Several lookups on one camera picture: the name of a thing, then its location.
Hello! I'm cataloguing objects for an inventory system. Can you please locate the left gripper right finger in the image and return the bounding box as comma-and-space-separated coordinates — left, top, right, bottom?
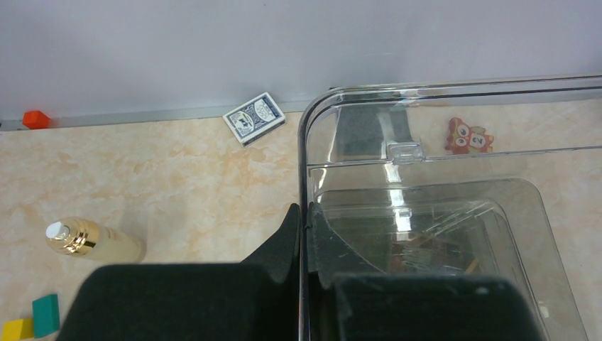
306, 203, 544, 340

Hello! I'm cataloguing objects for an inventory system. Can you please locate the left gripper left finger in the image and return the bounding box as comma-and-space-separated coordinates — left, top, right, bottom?
58, 204, 301, 340

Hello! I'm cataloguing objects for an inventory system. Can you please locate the clear acrylic makeup organizer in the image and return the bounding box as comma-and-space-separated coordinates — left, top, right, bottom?
299, 75, 601, 340

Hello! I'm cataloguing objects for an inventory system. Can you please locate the clear pump bottle gold collar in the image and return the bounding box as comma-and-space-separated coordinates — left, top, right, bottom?
45, 217, 146, 264

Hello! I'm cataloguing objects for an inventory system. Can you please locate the black ribbed square mat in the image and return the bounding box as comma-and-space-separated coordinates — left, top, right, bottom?
334, 103, 412, 161

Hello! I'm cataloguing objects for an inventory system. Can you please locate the playing card box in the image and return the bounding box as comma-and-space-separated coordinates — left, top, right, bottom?
222, 92, 286, 147

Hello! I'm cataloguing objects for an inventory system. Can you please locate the small red snack packet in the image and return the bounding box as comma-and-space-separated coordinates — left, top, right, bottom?
444, 117, 495, 155

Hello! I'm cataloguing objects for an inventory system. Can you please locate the teal block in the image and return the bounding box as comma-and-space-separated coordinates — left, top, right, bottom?
32, 293, 60, 339

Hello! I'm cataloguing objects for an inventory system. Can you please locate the small red cube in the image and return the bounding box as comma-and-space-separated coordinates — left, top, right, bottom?
21, 110, 51, 130

